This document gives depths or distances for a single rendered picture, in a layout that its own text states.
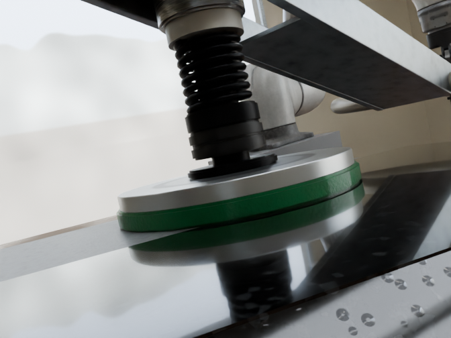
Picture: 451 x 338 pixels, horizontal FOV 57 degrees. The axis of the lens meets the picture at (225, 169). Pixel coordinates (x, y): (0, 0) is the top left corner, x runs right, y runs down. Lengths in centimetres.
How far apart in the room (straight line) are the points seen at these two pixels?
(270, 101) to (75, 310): 115
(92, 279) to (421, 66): 52
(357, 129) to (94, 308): 692
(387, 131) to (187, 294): 740
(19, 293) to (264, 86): 112
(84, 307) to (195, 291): 5
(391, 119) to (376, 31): 711
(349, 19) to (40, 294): 39
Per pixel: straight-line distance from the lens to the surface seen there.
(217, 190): 28
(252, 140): 36
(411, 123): 797
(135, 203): 32
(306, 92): 143
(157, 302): 16
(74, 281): 23
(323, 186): 30
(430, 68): 66
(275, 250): 19
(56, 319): 18
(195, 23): 37
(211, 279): 17
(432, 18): 115
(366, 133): 719
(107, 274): 22
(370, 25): 52
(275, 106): 129
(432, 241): 18
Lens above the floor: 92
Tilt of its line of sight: 3 degrees down
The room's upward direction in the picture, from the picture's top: 12 degrees counter-clockwise
